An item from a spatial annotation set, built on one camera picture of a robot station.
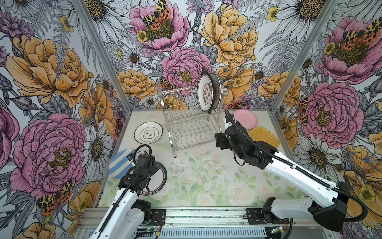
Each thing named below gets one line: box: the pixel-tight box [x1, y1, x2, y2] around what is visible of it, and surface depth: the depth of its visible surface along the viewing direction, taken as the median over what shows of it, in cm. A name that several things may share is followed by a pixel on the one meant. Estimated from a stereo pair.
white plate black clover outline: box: [133, 121, 164, 145], surface depth 110 cm
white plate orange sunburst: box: [211, 72, 222, 111], surface depth 75 cm
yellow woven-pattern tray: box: [248, 125, 281, 149], surface depth 107 cm
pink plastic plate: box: [233, 109, 259, 130], surface depth 120 cm
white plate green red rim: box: [139, 161, 168, 196], surface depth 86 cm
